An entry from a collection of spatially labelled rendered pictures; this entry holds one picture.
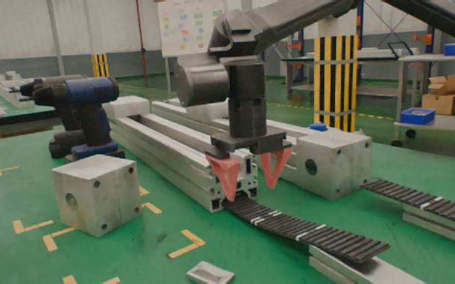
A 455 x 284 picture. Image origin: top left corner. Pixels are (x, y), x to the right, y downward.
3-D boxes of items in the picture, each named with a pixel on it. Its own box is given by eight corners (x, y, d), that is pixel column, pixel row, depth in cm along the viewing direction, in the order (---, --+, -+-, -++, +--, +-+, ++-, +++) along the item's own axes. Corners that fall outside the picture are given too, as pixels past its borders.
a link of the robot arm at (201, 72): (243, 10, 52) (227, 52, 59) (167, 12, 47) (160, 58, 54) (275, 71, 47) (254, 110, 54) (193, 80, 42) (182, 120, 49)
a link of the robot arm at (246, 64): (271, 54, 49) (252, 55, 54) (227, 58, 46) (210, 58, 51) (273, 104, 50) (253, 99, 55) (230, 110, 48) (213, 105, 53)
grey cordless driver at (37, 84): (101, 152, 100) (88, 74, 94) (22, 164, 92) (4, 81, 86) (98, 146, 106) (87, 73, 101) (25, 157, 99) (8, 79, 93)
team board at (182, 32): (160, 107, 680) (148, 1, 629) (177, 104, 720) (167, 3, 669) (225, 111, 599) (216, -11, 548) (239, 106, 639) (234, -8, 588)
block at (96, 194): (153, 208, 61) (147, 157, 59) (98, 238, 52) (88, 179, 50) (116, 197, 67) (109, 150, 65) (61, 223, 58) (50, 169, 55)
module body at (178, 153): (258, 197, 63) (256, 152, 61) (210, 213, 58) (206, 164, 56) (131, 128, 130) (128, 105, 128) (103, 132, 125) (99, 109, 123)
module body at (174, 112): (332, 173, 72) (333, 134, 70) (295, 185, 68) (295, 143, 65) (177, 119, 139) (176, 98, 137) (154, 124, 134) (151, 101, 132)
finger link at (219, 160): (207, 197, 55) (202, 140, 53) (244, 185, 59) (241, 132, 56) (230, 213, 50) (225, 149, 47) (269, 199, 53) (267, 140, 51)
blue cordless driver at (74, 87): (132, 168, 83) (119, 76, 78) (42, 193, 71) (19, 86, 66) (119, 161, 89) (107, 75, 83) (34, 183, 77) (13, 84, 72)
